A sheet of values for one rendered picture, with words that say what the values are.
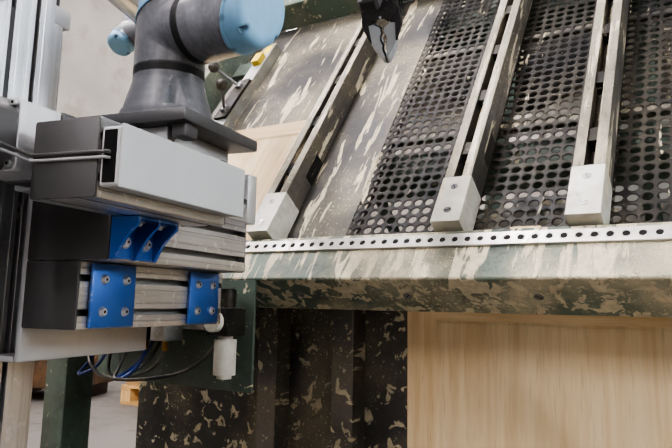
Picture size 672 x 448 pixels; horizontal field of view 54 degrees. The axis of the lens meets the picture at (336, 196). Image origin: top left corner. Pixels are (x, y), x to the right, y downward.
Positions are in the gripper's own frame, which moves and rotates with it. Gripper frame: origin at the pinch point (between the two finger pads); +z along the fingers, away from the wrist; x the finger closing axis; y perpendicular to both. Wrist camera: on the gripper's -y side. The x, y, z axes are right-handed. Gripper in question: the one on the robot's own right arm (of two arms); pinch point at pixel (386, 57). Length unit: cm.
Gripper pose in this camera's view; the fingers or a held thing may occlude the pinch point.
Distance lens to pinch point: 153.8
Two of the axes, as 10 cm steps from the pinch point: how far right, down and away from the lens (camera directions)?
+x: -9.3, 0.4, 3.6
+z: 1.5, 9.5, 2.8
